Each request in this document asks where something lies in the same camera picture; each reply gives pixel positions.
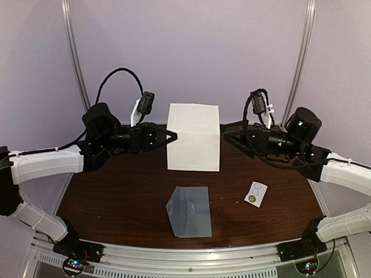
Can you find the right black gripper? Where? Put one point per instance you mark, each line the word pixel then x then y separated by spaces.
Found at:
pixel 257 143

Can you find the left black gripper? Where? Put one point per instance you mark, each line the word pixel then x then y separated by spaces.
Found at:
pixel 142 137

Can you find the ornate bordered paper sheet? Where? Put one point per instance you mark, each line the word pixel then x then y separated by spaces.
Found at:
pixel 197 147

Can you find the grey-blue envelope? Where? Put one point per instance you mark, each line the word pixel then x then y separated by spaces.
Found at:
pixel 189 212

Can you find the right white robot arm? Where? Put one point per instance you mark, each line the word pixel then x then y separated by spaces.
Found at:
pixel 292 149

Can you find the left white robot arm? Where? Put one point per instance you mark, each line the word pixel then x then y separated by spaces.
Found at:
pixel 103 134

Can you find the white sticker sheet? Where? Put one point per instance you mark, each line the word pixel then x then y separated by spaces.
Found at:
pixel 256 194

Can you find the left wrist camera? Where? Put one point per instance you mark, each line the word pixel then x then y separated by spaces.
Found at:
pixel 142 108

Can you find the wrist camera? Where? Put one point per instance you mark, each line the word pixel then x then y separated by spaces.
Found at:
pixel 142 108
pixel 263 108

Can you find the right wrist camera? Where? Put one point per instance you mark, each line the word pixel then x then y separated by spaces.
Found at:
pixel 263 108

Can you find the right aluminium frame post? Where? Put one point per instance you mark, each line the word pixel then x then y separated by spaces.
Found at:
pixel 309 19

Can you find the aluminium frame post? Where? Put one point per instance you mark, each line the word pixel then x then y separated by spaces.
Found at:
pixel 76 65
pixel 309 19

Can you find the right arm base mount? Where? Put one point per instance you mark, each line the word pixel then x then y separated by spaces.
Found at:
pixel 304 252

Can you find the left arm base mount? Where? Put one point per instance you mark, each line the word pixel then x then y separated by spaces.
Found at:
pixel 78 253

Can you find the front aluminium rail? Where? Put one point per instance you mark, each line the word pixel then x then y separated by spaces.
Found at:
pixel 260 260

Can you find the left aluminium frame post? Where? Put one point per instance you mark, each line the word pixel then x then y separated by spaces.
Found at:
pixel 76 65

